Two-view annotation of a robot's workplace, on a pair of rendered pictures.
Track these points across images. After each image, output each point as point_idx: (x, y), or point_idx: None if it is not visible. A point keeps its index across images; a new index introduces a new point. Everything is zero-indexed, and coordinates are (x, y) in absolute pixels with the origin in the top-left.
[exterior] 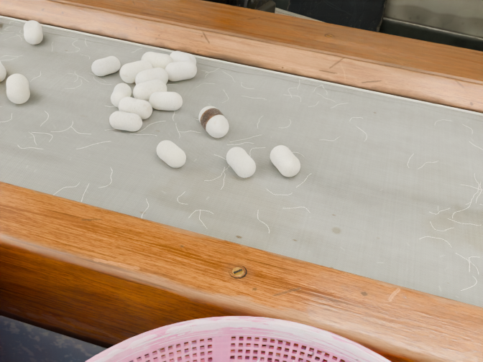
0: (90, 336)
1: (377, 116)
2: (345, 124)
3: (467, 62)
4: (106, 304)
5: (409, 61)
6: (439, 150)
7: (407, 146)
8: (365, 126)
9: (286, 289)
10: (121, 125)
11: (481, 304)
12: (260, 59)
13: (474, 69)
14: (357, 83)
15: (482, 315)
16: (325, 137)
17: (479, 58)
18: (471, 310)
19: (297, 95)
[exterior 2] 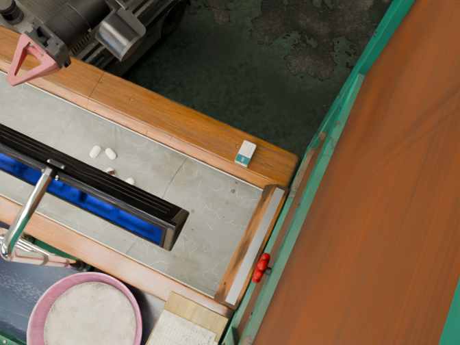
0: None
1: (35, 106)
2: (19, 111)
3: (82, 78)
4: None
5: (56, 77)
6: (47, 128)
7: (36, 124)
8: (27, 112)
9: None
10: None
11: (18, 193)
12: (0, 66)
13: (82, 83)
14: (35, 85)
15: (3, 201)
16: (8, 118)
17: (90, 74)
18: (1, 199)
19: (9, 90)
